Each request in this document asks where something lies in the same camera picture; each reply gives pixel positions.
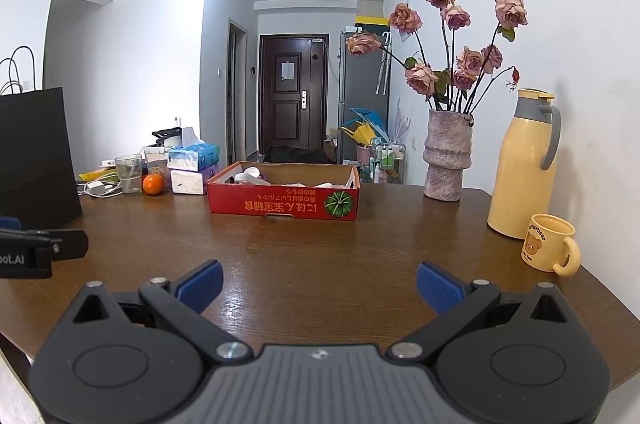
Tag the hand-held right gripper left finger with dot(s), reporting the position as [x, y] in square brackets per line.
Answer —
[200, 284]

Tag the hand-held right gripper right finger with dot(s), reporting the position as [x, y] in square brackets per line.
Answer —
[437, 286]

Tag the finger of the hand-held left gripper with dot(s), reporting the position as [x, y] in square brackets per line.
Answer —
[9, 223]
[67, 244]

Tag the orange cardboard box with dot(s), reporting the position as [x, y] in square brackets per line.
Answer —
[280, 204]

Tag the yellow flat packet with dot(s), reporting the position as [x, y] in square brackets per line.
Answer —
[95, 176]

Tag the black paper bag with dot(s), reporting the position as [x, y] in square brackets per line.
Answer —
[35, 154]

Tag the glass of drink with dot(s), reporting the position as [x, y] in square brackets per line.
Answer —
[129, 176]

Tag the purple tissue pack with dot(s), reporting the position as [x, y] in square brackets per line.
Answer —
[192, 181]

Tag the orange fruit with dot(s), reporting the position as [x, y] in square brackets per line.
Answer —
[153, 185]

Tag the yellow bear mug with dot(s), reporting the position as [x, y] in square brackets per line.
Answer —
[545, 244]

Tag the white lidded container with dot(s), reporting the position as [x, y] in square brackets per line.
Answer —
[156, 161]

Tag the metal storage rack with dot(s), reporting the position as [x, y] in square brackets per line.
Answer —
[397, 169]

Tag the blue tissue pack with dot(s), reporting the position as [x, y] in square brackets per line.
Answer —
[195, 156]

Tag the pink textured vase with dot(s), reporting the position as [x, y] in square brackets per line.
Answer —
[447, 154]

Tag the yellow thermos jug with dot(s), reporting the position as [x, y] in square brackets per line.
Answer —
[520, 174]

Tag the green bottles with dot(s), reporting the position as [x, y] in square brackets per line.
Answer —
[386, 156]

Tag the black folded device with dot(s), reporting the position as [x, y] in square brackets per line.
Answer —
[166, 136]

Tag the pink bucket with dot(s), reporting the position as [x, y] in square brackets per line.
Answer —
[364, 154]

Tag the pale purple clothes hanger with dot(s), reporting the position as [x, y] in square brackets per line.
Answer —
[403, 121]

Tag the yellow watering can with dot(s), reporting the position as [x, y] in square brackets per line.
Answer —
[361, 135]

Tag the blue dustpan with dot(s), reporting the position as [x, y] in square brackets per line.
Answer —
[370, 116]

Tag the dark brown door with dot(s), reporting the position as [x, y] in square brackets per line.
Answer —
[292, 104]

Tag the grey refrigerator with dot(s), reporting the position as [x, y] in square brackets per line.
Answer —
[362, 79]

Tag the dried rose bouquet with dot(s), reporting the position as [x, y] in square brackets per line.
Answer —
[467, 61]

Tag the hanging folded umbrellas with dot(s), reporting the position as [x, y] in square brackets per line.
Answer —
[383, 64]

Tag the black and yellow box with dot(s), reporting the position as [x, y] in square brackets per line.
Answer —
[372, 23]

